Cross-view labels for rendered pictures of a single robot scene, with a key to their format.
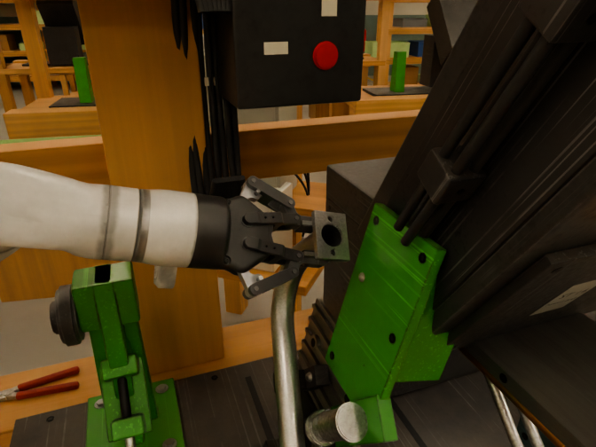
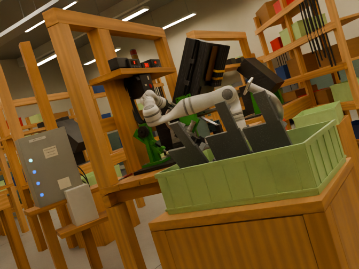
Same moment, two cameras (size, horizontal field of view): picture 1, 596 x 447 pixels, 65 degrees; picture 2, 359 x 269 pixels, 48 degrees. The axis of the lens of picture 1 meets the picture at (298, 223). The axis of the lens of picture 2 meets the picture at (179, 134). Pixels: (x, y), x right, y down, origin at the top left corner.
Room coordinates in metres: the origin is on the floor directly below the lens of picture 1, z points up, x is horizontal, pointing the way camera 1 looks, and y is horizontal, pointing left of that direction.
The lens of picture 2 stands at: (-1.46, 1.97, 1.16)
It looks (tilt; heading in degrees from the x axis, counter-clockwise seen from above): 3 degrees down; 314
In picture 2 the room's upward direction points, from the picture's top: 17 degrees counter-clockwise
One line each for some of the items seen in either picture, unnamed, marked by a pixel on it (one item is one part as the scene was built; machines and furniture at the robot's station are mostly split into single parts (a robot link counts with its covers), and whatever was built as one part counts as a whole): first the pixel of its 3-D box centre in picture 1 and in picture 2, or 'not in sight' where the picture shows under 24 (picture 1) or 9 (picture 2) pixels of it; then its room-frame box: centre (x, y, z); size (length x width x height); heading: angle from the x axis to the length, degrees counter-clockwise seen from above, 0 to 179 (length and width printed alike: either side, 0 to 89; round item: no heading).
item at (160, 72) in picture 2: not in sight; (138, 75); (0.75, -0.07, 1.52); 0.90 x 0.25 x 0.04; 110
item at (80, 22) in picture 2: not in sight; (117, 28); (0.78, -0.06, 1.89); 1.50 x 0.09 x 0.09; 110
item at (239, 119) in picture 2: not in sight; (239, 131); (-0.20, 0.24, 0.98); 0.09 x 0.09 x 0.17; 23
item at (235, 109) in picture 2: not in sight; (230, 102); (-0.20, 0.24, 1.14); 0.09 x 0.09 x 0.17; 32
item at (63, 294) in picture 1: (66, 315); (142, 132); (0.47, 0.29, 1.12); 0.07 x 0.03 x 0.08; 20
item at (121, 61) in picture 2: not in sight; (119, 63); (0.61, 0.19, 1.59); 0.15 x 0.07 x 0.07; 110
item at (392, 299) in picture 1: (401, 307); (187, 110); (0.42, -0.11, 1.17); 0.13 x 0.12 x 0.20; 110
